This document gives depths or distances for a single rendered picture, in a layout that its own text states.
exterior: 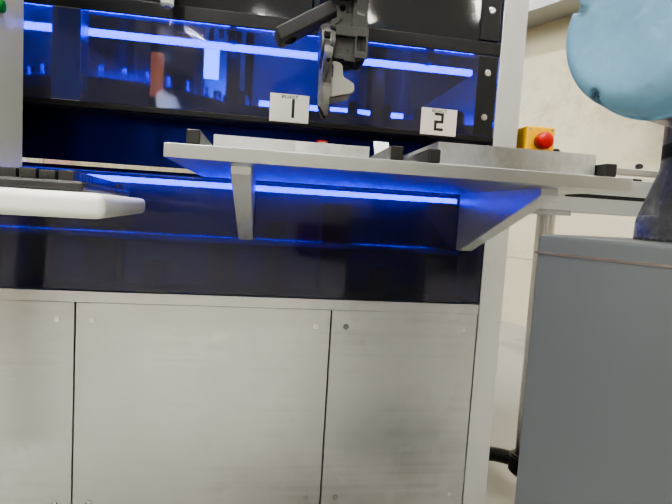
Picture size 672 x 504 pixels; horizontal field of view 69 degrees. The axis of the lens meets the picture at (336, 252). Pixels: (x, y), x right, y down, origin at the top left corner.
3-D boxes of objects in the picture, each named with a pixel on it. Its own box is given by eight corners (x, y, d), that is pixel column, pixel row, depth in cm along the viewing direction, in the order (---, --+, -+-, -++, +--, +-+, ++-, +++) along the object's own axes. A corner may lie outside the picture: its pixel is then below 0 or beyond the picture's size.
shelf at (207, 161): (206, 178, 113) (206, 170, 113) (490, 198, 123) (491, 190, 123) (163, 156, 65) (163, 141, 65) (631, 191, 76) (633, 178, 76)
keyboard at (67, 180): (48, 192, 91) (48, 179, 91) (129, 197, 95) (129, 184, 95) (-61, 183, 53) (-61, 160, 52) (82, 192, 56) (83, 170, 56)
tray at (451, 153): (383, 178, 107) (384, 162, 107) (495, 186, 111) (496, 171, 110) (436, 164, 73) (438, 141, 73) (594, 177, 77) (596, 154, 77)
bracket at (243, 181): (239, 238, 107) (241, 179, 106) (252, 239, 108) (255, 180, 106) (227, 252, 74) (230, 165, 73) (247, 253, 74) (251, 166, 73)
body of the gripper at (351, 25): (367, 62, 85) (371, -10, 84) (318, 57, 84) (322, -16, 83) (358, 74, 93) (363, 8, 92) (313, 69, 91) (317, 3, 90)
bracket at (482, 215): (455, 249, 114) (460, 194, 113) (467, 250, 115) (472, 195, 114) (534, 266, 81) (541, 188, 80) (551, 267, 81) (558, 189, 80)
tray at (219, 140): (228, 171, 113) (229, 156, 113) (338, 179, 117) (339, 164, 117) (213, 155, 80) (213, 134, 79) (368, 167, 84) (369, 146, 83)
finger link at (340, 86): (354, 113, 85) (356, 60, 85) (320, 109, 84) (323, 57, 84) (351, 118, 88) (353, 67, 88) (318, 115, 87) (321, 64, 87)
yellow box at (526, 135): (509, 159, 121) (512, 129, 121) (536, 161, 122) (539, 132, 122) (525, 155, 114) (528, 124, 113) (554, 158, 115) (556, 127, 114)
